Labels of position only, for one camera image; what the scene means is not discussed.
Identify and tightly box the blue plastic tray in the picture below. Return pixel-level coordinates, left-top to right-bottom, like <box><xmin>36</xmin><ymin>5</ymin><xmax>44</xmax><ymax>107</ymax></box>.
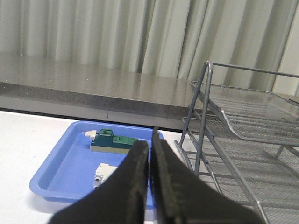
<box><xmin>29</xmin><ymin>121</ymin><xmax>152</xmax><ymax>203</ymax></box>

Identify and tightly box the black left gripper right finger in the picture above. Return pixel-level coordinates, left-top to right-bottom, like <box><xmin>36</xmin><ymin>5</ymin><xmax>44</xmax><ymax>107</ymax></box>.
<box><xmin>150</xmin><ymin>127</ymin><xmax>264</xmax><ymax>224</ymax></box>

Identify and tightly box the silver rack frame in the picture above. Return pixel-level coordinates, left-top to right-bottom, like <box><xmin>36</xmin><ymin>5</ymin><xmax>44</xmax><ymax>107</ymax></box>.
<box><xmin>175</xmin><ymin>61</ymin><xmax>298</xmax><ymax>224</ymax></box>

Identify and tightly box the green terminal block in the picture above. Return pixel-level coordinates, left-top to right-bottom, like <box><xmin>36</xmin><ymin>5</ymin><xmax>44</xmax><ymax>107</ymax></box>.
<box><xmin>85</xmin><ymin>129</ymin><xmax>138</xmax><ymax>154</ymax></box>

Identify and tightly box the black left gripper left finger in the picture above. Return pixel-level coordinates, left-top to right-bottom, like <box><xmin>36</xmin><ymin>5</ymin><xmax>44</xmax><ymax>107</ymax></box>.
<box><xmin>49</xmin><ymin>140</ymin><xmax>149</xmax><ymax>224</ymax></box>

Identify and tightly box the mesh tray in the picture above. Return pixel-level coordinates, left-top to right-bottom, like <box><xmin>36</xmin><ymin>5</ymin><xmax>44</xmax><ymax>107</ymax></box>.
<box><xmin>186</xmin><ymin>140</ymin><xmax>299</xmax><ymax>224</ymax></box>
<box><xmin>195</xmin><ymin>84</ymin><xmax>299</xmax><ymax>147</ymax></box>
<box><xmin>182</xmin><ymin>112</ymin><xmax>299</xmax><ymax>178</ymax></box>

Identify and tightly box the grey stone counter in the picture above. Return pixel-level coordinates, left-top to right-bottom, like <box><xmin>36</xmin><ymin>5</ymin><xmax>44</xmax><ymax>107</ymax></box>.
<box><xmin>0</xmin><ymin>51</ymin><xmax>299</xmax><ymax>131</ymax></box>

